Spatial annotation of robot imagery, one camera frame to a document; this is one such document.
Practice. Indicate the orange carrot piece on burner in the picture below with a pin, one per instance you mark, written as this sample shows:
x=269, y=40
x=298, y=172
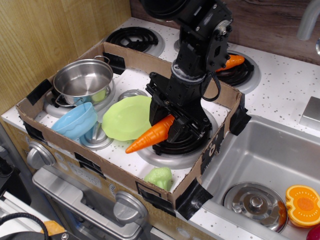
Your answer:
x=233, y=61

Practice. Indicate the orange toy carrot green top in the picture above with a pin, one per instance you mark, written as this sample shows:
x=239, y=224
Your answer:
x=156, y=134

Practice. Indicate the light blue plastic bowl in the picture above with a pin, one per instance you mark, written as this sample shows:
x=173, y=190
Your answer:
x=77, y=121

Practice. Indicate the small steel pot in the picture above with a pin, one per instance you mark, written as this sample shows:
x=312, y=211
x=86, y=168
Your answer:
x=83, y=81

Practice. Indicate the orange tag bottom left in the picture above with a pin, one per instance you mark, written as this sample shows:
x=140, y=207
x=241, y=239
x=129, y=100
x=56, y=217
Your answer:
x=53, y=228

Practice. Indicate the silver oven knob right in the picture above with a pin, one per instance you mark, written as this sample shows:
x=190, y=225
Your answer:
x=128, y=209

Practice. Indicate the front right black burner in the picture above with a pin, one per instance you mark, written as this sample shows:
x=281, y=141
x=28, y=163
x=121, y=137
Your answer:
x=181, y=154

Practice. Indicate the silver oven knob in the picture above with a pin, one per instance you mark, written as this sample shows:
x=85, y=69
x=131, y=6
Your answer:
x=128, y=209
x=39, y=156

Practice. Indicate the light green plastic plate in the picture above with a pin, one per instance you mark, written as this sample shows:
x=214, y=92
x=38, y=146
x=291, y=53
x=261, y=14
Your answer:
x=127, y=119

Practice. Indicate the red toy fruit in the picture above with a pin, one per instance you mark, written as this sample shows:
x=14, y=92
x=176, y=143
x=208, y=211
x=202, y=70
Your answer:
x=314, y=233

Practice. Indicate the back right black burner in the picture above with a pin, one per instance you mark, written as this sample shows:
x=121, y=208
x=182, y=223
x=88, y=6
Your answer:
x=245, y=77

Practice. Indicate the silver oven knob left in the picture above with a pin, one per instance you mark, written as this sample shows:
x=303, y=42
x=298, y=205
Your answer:
x=39, y=156

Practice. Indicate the orange toy fruit half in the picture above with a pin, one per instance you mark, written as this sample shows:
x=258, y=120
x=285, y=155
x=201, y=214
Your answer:
x=303, y=206

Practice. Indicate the silver knob back centre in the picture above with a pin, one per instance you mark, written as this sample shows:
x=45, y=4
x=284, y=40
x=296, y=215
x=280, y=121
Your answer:
x=176, y=45

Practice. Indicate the green toy broccoli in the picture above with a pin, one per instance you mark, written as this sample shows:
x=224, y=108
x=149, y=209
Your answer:
x=160, y=177

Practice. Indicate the back left black burner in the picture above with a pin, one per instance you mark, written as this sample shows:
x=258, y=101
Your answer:
x=137, y=38

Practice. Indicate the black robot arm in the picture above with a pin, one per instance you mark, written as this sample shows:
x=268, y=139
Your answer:
x=205, y=26

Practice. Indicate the silver faucet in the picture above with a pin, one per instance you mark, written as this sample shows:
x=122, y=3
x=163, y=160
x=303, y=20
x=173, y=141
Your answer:
x=308, y=20

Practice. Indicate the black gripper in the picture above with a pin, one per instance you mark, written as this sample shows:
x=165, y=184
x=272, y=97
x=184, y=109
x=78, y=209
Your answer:
x=181, y=98

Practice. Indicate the silver knob inside fence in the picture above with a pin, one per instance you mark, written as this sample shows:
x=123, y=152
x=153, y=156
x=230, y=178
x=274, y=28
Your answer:
x=95, y=138

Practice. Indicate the steel pot lid in sink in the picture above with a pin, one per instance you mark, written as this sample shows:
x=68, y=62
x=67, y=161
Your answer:
x=258, y=203

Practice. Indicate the silver sink basin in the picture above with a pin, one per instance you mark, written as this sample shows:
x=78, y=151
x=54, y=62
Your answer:
x=267, y=153

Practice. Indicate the silver oven door handle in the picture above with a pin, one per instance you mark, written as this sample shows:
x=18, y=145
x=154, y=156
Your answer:
x=92, y=224

